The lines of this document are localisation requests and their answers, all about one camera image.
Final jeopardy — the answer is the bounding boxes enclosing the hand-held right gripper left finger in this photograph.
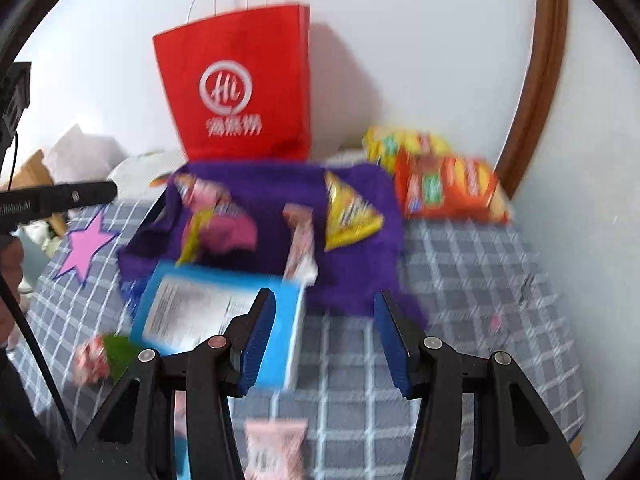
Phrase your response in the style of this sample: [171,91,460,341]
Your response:
[60,287,277,480]

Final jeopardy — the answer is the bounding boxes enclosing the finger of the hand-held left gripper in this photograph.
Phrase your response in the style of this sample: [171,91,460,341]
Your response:
[50,181,119,216]

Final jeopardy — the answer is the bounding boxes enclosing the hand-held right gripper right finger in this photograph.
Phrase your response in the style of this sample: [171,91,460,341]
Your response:
[374,290,586,480]

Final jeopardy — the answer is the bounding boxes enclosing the purple cloth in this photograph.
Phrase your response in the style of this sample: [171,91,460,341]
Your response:
[117,160,428,326]

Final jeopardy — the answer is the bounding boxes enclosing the long pink white snack packet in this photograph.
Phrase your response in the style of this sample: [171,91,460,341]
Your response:
[282,205,318,286]

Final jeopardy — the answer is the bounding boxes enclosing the magenta snack packet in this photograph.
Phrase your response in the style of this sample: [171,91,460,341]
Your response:
[177,207,258,266]

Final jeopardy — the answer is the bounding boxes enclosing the pink orange snack packet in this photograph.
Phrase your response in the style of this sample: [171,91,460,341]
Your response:
[175,174,246,216]

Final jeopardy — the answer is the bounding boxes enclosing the green snack packet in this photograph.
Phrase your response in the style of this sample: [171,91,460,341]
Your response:
[102,335,146,381]

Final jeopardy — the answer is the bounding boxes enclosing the yellow triangular snack packet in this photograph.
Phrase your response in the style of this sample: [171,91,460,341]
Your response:
[324,171,386,252]

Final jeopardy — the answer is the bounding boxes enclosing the person's left hand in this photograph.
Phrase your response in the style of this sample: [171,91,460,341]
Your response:
[0,239,24,343]

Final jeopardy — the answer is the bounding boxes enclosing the white plastic bag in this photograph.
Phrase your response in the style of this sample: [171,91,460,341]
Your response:
[42,124,131,181]

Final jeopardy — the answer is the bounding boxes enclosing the pink paper star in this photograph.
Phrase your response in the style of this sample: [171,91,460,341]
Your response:
[54,212,121,286]

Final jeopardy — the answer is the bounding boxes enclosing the pale green items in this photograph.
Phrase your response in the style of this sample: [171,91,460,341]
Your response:
[17,222,66,281]

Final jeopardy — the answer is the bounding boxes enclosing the blue box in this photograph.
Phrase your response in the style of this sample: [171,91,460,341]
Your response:
[131,262,307,391]

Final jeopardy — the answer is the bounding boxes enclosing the grey grid tablecloth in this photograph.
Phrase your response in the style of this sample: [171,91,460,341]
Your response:
[10,197,586,480]

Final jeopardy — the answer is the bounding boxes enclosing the orange chip bag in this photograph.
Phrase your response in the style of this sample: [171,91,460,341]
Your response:
[395,152,511,223]

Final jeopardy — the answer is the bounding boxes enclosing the yellow chip bag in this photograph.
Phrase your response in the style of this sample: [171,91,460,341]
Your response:
[362,126,451,171]

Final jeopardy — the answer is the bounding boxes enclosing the red paper bag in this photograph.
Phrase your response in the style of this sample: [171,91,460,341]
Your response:
[152,0,312,162]

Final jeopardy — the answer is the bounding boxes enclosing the black cable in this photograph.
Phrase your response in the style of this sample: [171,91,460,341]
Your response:
[0,127,78,448]

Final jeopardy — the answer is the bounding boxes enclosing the wooden door frame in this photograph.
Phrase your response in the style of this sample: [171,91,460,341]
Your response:
[495,0,571,196]

